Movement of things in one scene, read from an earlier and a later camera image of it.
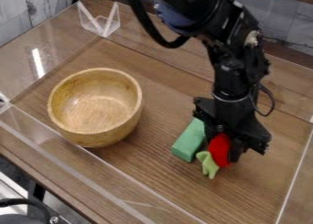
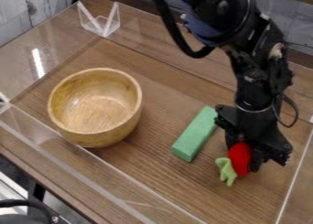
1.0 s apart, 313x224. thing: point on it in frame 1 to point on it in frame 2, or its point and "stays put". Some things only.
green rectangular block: [188, 145] stays put
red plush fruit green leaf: [219, 155] to [236, 163]
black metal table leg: [36, 190] stays put
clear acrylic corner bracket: [101, 26] stays put
